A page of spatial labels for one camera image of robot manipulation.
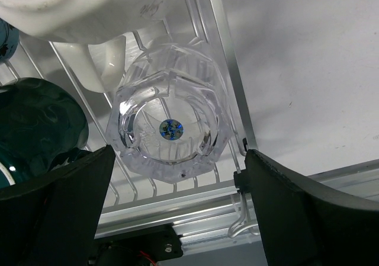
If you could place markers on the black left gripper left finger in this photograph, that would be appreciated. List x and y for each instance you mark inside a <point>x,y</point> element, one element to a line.
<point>52,219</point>

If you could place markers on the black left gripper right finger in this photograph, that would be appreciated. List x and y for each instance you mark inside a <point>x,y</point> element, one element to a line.
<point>304,222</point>

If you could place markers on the dark green mug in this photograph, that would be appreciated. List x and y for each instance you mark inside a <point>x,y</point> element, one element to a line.
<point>42,127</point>

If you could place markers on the clear glass tumbler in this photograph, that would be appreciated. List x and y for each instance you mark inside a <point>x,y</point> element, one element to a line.
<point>170,117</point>

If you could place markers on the blue floral mug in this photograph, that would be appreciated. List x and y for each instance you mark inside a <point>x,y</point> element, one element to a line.
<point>9,38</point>

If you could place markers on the white ceramic mug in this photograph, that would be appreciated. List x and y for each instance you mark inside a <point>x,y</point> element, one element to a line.
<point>88,34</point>

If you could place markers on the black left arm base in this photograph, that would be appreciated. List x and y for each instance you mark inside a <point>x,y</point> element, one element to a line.
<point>147,246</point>

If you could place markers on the aluminium rail frame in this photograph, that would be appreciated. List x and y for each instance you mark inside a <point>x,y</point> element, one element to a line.
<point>201,216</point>

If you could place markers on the white wire dish rack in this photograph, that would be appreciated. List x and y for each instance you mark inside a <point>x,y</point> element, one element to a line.
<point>191,19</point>

